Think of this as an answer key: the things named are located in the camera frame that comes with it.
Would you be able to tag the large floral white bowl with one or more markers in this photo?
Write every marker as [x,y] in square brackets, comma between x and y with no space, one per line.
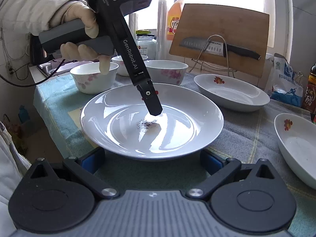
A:
[167,72]

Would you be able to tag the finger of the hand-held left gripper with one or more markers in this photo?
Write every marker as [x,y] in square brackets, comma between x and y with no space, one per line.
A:
[151,101]

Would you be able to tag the glass jar with green lid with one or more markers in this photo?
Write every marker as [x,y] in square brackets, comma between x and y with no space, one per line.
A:
[145,45]

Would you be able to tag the white and blue bag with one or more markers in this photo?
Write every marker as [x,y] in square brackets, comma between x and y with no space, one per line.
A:
[284,79]

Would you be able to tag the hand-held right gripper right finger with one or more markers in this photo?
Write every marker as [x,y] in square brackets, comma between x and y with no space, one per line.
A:
[211,161]

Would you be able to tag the checked grey and teal cloth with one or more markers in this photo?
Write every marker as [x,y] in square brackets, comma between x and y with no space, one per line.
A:
[246,133]

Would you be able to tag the dark soy sauce bottle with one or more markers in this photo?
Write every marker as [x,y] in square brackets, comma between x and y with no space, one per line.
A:
[309,96]

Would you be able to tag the bamboo cutting board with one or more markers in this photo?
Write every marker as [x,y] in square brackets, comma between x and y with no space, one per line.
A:
[222,24]

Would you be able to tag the steel sink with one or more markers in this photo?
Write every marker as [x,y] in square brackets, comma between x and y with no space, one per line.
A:
[45,67]

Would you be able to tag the small floral white bowl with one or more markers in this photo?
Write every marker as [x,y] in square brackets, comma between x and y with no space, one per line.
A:
[118,65]

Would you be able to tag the clear plastic wrap roll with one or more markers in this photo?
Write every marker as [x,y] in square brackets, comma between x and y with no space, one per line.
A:
[162,29]

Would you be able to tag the white plate with flower print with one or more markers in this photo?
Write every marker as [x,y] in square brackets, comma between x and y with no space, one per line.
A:
[298,150]
[232,93]

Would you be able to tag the medium floral white bowl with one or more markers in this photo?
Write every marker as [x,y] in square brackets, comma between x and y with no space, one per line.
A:
[91,79]

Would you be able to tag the large plain white plate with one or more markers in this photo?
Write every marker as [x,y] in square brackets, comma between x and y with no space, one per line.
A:
[118,108]

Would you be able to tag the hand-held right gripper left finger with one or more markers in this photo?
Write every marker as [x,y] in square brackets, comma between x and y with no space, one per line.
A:
[92,161]

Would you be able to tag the orange liquid bottle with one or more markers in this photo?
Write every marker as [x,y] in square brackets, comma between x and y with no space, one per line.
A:
[172,17]

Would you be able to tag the person's left forearm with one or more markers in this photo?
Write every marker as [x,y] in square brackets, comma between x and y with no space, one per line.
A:
[29,5]

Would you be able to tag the person's left hand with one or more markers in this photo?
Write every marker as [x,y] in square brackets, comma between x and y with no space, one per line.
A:
[84,14]

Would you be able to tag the person's white jacket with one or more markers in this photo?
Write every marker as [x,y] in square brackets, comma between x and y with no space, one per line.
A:
[9,177]

